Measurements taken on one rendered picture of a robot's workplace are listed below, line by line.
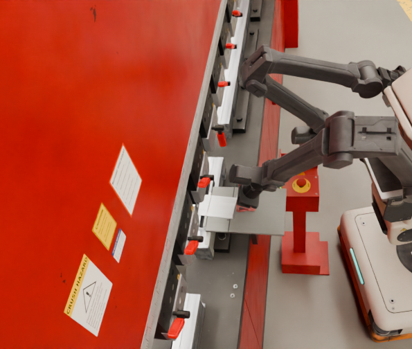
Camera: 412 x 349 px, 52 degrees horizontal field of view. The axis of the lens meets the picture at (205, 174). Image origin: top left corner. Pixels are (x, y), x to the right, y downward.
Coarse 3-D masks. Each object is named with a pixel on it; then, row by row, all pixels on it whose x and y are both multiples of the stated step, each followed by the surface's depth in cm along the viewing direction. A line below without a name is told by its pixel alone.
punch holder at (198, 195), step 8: (200, 136) 124; (200, 144) 124; (200, 152) 124; (192, 160) 117; (200, 160) 124; (192, 168) 116; (200, 168) 124; (208, 168) 133; (192, 176) 116; (192, 184) 118; (192, 192) 122; (200, 192) 124; (192, 200) 126; (200, 200) 125
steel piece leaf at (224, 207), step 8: (216, 200) 148; (224, 200) 148; (232, 200) 147; (208, 208) 147; (216, 208) 146; (224, 208) 146; (232, 208) 145; (216, 216) 144; (224, 216) 144; (232, 216) 143
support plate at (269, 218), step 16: (224, 192) 150; (272, 192) 146; (240, 208) 145; (256, 208) 143; (272, 208) 142; (208, 224) 143; (224, 224) 142; (240, 224) 141; (256, 224) 140; (272, 224) 139
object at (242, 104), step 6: (240, 84) 196; (240, 90) 193; (246, 90) 193; (240, 96) 191; (246, 96) 190; (240, 102) 189; (246, 102) 188; (240, 108) 186; (246, 108) 186; (240, 114) 184; (246, 114) 184; (234, 120) 183; (246, 120) 183; (234, 126) 181; (240, 126) 180; (246, 126) 183; (234, 132) 182; (240, 132) 181
